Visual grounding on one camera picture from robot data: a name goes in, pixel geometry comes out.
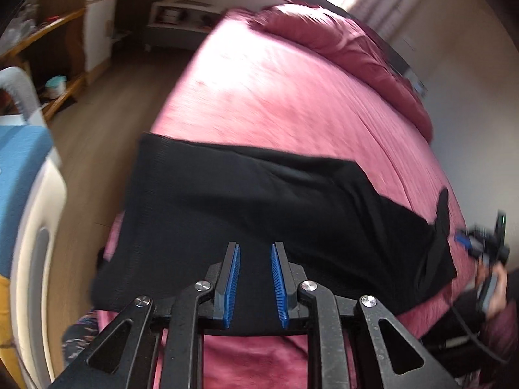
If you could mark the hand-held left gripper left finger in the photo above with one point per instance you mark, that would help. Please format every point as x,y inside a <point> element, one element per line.
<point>232,287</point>

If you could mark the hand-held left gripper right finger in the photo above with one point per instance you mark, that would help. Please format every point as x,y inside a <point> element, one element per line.
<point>279,287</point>

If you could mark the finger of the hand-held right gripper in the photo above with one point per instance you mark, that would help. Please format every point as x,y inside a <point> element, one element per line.
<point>463,243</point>

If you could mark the black pants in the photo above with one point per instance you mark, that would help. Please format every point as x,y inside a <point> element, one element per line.
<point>243,194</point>

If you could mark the person's right hand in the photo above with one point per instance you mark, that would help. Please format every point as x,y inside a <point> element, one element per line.
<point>501,291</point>

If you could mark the patterned dark clothing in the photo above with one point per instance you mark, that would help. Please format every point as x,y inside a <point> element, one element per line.
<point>79,340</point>

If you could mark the dark headboard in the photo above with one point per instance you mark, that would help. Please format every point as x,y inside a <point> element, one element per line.
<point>401,63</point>

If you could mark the pink bed blanket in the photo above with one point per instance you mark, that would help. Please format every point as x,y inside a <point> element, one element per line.
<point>263,89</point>

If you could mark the pink pillow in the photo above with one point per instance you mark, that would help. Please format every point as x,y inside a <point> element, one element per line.
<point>344,44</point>

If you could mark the striped curtain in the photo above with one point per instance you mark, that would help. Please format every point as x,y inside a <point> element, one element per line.
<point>385,4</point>

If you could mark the teal container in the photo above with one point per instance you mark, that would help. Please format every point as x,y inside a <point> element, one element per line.
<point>56,88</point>

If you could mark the grey white low bench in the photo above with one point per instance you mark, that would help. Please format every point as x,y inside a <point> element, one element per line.
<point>182,24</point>

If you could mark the white wooden cabinet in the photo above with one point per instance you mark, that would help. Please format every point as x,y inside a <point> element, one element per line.
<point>99,20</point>

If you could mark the wooden shelf unit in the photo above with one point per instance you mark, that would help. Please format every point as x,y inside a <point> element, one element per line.
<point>48,32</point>

